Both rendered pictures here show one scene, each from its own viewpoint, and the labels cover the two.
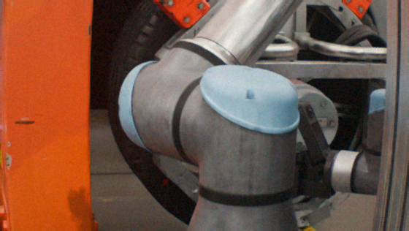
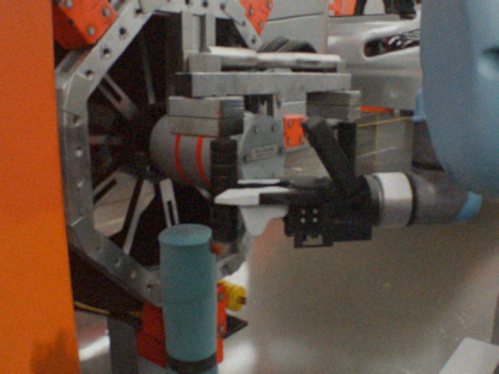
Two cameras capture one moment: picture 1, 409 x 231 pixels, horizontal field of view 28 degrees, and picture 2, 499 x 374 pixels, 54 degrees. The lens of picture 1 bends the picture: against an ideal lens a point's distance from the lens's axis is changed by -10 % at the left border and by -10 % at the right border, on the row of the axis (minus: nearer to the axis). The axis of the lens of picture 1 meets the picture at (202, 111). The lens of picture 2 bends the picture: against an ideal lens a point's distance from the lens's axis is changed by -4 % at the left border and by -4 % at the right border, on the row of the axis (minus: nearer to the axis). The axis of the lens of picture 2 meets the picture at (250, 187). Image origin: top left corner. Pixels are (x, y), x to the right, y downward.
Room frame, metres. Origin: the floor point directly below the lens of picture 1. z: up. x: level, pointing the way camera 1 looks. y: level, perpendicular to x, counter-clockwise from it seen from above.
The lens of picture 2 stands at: (1.08, 0.29, 0.98)
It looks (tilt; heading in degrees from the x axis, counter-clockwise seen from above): 12 degrees down; 324
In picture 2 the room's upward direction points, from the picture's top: straight up
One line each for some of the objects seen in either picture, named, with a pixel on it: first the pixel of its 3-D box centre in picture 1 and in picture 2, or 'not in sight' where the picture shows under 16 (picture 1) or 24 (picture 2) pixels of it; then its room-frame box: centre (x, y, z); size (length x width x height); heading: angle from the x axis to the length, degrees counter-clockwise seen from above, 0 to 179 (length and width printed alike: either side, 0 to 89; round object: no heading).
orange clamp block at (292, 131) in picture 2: not in sight; (282, 130); (1.99, -0.47, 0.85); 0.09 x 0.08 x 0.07; 106
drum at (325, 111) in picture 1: (292, 114); (216, 149); (1.83, -0.18, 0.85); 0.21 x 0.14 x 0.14; 16
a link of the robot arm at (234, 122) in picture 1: (245, 126); not in sight; (1.07, -0.05, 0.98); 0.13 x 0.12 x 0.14; 41
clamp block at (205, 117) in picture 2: not in sight; (206, 114); (1.65, -0.06, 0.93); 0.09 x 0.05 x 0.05; 16
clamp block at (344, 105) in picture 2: (388, 88); (333, 103); (1.75, -0.39, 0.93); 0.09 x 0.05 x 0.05; 16
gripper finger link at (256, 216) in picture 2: not in sight; (253, 213); (1.58, -0.08, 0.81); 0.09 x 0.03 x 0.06; 71
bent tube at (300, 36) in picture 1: (345, 32); (274, 44); (1.81, -0.29, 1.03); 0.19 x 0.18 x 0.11; 16
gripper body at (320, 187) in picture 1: (306, 170); (328, 207); (1.56, -0.19, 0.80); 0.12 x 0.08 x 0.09; 61
